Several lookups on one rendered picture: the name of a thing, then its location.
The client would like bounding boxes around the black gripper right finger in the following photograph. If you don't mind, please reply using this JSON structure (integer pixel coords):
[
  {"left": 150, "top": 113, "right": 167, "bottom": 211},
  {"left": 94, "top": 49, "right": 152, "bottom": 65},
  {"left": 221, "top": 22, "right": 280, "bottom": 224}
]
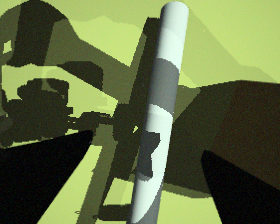
[{"left": 201, "top": 150, "right": 280, "bottom": 224}]

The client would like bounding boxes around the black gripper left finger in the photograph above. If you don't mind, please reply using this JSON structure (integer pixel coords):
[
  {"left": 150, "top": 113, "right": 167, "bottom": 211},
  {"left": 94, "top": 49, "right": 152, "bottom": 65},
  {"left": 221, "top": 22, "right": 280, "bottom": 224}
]
[{"left": 0, "top": 130, "right": 93, "bottom": 224}]

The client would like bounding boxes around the pale grey cylinder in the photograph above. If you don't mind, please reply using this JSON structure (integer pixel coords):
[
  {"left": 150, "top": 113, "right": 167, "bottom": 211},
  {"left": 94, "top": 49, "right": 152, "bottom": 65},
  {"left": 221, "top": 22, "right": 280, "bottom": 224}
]
[{"left": 127, "top": 1, "right": 189, "bottom": 224}]

